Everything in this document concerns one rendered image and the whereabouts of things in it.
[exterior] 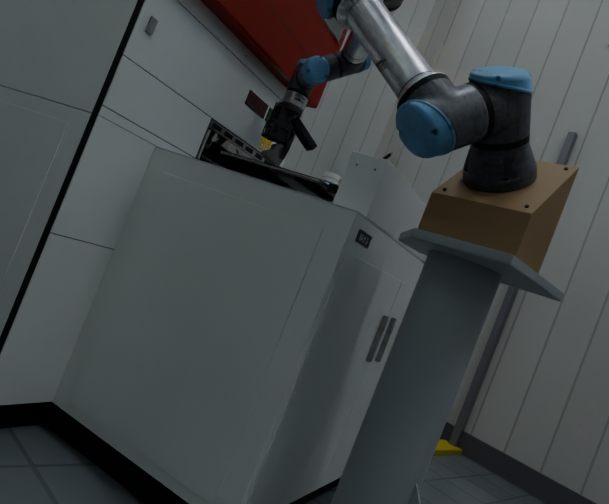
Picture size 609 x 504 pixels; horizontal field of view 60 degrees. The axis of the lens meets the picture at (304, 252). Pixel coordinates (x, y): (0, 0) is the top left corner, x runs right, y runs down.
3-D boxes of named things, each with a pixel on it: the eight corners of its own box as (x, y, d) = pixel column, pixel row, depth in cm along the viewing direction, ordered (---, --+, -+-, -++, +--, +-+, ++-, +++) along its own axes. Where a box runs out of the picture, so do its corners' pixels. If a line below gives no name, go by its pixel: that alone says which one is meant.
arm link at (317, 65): (337, 47, 153) (325, 57, 163) (301, 57, 150) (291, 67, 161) (345, 74, 154) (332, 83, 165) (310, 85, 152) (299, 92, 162)
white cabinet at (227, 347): (39, 431, 140) (154, 146, 142) (235, 406, 226) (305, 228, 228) (220, 576, 111) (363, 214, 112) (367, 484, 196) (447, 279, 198)
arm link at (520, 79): (544, 132, 106) (548, 63, 99) (489, 152, 103) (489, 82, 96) (503, 118, 116) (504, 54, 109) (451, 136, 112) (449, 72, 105)
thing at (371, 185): (330, 205, 123) (352, 150, 123) (395, 251, 172) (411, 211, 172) (366, 217, 119) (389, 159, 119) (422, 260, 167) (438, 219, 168)
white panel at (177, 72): (91, 112, 126) (154, -41, 127) (261, 204, 198) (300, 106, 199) (100, 115, 125) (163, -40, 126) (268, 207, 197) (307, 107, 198)
